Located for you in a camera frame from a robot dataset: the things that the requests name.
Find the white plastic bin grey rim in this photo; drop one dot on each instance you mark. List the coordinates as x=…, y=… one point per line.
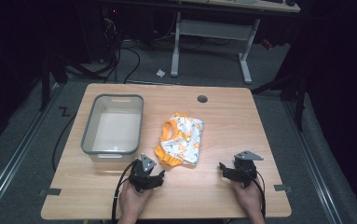
x=114, y=130

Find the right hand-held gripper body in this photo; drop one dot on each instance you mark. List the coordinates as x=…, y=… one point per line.
x=244, y=171

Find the orange printed baby garment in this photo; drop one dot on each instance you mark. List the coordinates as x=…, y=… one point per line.
x=182, y=140

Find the dark round table grommet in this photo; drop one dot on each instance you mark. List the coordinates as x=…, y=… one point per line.
x=202, y=99

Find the metal floor rail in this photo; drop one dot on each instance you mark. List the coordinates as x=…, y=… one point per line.
x=309, y=161
x=20, y=146

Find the person's right hand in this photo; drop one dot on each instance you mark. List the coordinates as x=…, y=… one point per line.
x=249, y=199

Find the black metal stand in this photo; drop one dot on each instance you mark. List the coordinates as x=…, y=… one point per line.
x=299, y=105
x=44, y=87

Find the person's left hand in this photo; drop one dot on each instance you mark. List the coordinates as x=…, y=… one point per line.
x=132, y=203

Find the crumpled white paper scrap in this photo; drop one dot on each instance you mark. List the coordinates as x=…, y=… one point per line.
x=160, y=73

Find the dark computer tower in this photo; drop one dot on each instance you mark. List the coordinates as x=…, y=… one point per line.
x=100, y=31

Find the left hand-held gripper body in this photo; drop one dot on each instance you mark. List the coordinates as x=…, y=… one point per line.
x=142, y=177

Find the wooden desk with white legs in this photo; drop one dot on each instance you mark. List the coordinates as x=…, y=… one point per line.
x=213, y=29

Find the grey metal table bracket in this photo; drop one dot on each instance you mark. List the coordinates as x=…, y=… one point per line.
x=50, y=192
x=282, y=188

